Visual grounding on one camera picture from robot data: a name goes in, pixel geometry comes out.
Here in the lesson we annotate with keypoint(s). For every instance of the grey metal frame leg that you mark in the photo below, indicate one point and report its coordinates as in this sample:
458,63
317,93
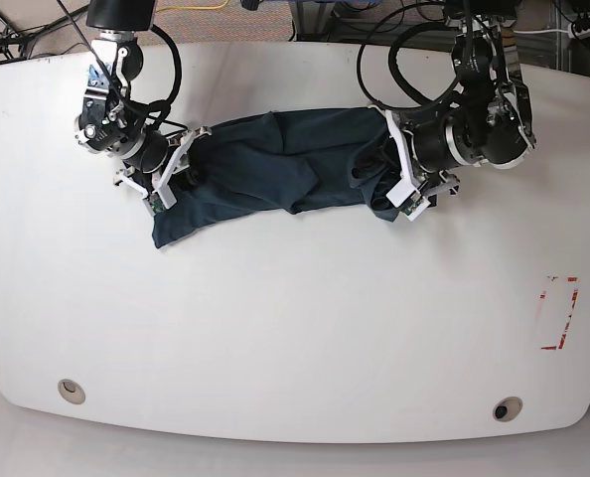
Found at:
311,19

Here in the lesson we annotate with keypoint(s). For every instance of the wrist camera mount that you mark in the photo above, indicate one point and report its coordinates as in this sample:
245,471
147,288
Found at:
404,186
159,197

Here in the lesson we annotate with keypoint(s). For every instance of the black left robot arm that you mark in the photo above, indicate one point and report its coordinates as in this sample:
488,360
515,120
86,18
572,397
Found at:
487,118

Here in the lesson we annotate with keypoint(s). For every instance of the right table cable grommet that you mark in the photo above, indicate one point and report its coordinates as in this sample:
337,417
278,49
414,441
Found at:
507,409

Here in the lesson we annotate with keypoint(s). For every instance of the red tape rectangle marking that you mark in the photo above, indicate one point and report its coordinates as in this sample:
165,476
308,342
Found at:
554,313

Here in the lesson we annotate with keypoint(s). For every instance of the left table cable grommet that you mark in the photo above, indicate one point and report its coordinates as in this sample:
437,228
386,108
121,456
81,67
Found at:
71,392

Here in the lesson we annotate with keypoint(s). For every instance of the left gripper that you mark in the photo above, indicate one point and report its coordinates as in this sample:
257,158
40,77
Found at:
432,160

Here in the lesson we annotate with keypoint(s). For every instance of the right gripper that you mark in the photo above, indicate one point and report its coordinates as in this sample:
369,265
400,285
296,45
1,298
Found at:
150,153

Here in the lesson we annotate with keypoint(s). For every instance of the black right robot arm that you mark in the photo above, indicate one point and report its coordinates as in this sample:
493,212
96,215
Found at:
111,121

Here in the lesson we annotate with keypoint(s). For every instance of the dark teal T-shirt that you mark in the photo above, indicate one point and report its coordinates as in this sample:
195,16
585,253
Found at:
295,161

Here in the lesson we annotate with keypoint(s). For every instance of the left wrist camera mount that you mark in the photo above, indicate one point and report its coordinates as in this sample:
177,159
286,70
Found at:
404,186

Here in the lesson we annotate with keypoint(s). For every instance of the table cable grommet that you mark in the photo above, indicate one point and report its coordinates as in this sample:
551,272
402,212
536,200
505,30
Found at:
507,409
71,392

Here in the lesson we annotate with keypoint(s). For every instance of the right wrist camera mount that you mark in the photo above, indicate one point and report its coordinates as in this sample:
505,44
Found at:
159,197

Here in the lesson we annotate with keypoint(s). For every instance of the black tripod stand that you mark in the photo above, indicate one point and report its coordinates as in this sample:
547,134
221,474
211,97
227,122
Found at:
18,45

